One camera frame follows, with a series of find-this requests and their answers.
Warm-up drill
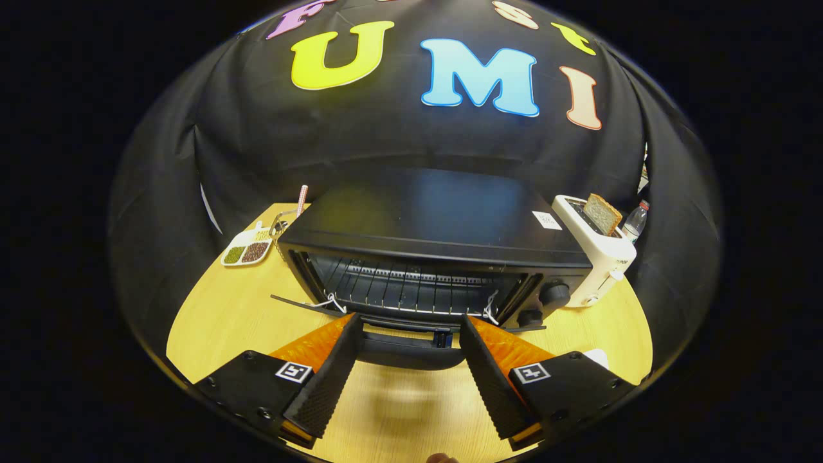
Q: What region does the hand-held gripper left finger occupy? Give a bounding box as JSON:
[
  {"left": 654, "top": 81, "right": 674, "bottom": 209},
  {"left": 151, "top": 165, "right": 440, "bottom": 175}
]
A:
[{"left": 193, "top": 313, "right": 365, "bottom": 449}]

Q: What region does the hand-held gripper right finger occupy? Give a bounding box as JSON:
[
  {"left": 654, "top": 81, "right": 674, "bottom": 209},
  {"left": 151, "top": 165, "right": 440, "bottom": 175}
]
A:
[{"left": 459, "top": 314, "right": 637, "bottom": 451}]

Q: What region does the black toaster oven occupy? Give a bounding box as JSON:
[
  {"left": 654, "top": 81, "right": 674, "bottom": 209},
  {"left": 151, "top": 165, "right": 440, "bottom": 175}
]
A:
[{"left": 270, "top": 168, "right": 593, "bottom": 370}]

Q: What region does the metal oven rack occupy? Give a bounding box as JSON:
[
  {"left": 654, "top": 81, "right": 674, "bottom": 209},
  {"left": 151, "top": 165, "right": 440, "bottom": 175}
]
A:
[{"left": 309, "top": 257, "right": 528, "bottom": 316}]

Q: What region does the white pop-up toaster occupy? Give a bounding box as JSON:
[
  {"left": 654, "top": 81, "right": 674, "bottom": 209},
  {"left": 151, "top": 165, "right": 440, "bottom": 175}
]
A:
[{"left": 552, "top": 194, "right": 637, "bottom": 308}]

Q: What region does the white divided bean dish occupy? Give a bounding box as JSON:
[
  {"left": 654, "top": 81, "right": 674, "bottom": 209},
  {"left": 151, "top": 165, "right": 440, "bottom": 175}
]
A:
[{"left": 221, "top": 222, "right": 274, "bottom": 268}]

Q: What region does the brown bread slice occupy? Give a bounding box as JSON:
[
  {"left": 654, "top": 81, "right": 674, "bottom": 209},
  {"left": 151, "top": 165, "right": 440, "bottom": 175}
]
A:
[{"left": 583, "top": 193, "right": 623, "bottom": 237}]

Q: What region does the red label water bottle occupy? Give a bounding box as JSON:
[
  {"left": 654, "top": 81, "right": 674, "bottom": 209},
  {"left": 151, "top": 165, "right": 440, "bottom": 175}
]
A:
[{"left": 622, "top": 199, "right": 650, "bottom": 245}]

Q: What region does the metal wire basket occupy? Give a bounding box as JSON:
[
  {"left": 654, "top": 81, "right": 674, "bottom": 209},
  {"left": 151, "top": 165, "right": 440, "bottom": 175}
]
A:
[{"left": 270, "top": 212, "right": 303, "bottom": 248}]

